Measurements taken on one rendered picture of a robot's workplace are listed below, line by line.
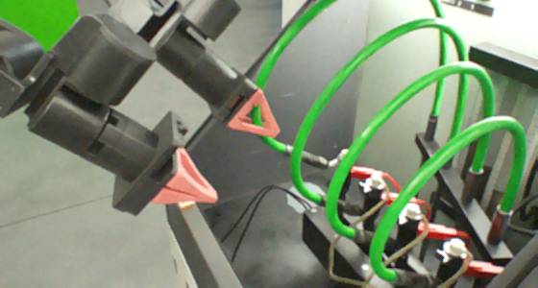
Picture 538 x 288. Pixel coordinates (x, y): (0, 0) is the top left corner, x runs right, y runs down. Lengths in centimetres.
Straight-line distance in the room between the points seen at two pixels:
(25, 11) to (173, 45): 331
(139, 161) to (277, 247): 61
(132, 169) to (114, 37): 13
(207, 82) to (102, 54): 21
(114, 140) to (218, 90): 19
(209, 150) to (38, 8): 298
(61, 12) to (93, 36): 348
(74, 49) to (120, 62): 4
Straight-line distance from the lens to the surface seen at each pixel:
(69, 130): 42
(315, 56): 103
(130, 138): 43
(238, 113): 58
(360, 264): 78
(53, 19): 389
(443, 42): 80
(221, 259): 82
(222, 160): 104
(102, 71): 40
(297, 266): 96
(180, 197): 47
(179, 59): 56
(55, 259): 231
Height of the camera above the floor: 155
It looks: 31 degrees down
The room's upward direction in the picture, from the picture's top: straight up
